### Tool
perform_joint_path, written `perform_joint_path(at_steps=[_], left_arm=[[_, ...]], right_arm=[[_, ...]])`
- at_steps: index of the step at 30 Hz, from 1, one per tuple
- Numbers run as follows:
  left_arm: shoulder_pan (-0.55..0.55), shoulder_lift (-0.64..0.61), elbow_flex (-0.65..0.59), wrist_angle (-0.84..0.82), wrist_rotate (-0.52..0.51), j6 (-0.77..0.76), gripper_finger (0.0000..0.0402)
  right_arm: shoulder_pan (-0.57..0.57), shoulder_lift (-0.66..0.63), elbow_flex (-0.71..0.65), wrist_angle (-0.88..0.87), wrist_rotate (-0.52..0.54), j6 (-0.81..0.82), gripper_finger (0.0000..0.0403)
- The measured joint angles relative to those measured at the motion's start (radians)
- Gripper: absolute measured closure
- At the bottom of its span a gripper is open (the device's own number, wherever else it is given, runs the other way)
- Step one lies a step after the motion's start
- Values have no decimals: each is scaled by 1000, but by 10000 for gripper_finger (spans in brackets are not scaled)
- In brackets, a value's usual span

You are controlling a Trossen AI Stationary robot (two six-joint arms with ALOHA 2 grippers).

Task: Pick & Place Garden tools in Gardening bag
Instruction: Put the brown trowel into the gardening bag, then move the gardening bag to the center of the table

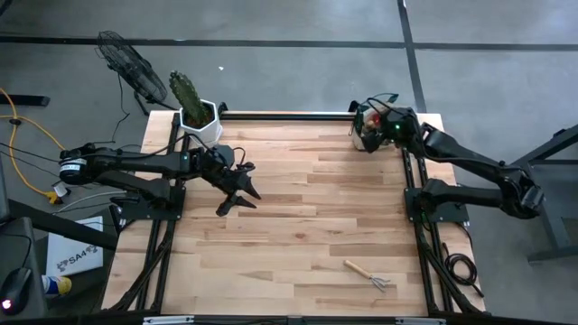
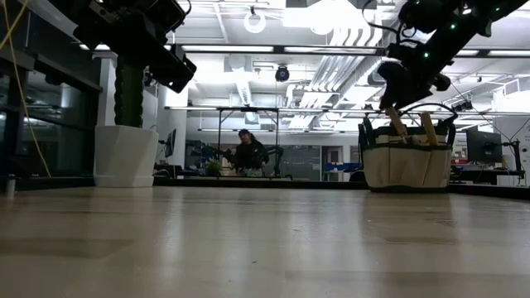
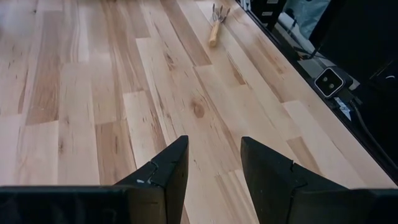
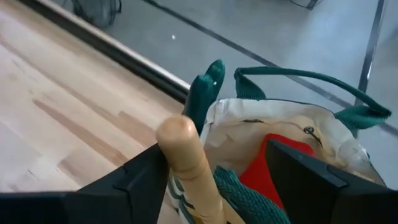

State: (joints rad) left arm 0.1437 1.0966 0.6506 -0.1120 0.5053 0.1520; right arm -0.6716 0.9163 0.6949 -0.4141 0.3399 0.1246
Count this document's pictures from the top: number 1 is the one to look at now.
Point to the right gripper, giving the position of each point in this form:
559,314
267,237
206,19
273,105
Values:
388,133

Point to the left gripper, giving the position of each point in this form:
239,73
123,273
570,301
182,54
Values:
221,171

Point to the beige green gardening bag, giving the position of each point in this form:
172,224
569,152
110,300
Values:
357,143

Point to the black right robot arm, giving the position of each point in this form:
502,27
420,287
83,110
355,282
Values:
460,155

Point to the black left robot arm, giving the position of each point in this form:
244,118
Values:
135,160

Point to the black table clamp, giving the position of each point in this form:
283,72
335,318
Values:
223,108
353,106

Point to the white plant pot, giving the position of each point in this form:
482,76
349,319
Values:
207,133

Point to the green cactus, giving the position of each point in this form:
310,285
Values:
185,95

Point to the black floor fan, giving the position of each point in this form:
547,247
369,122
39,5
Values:
131,67

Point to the white cardboard box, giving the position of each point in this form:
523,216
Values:
74,248

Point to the blue yellow spray can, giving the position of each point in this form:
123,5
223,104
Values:
61,285

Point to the black side desk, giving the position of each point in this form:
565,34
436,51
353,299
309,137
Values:
22,244

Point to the black computer mouse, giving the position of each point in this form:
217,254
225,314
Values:
15,289

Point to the black aluminium table frame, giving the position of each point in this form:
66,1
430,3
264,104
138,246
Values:
293,116

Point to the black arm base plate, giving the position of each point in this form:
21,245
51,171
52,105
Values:
451,216
135,213

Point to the silver metal bracket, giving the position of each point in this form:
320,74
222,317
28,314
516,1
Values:
167,320
420,321

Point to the black desk frame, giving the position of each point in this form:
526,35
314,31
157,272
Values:
548,225

